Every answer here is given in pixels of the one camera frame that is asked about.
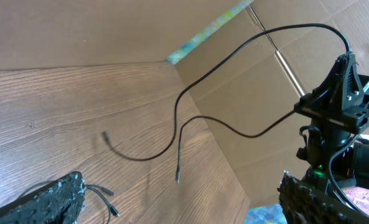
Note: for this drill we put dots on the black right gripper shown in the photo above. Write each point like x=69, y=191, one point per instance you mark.
x=340, y=101

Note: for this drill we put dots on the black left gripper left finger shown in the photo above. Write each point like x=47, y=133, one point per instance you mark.
x=57, y=202

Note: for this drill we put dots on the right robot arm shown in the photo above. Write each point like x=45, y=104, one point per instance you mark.
x=337, y=158

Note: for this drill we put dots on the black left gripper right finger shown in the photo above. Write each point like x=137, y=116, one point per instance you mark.
x=302, y=203

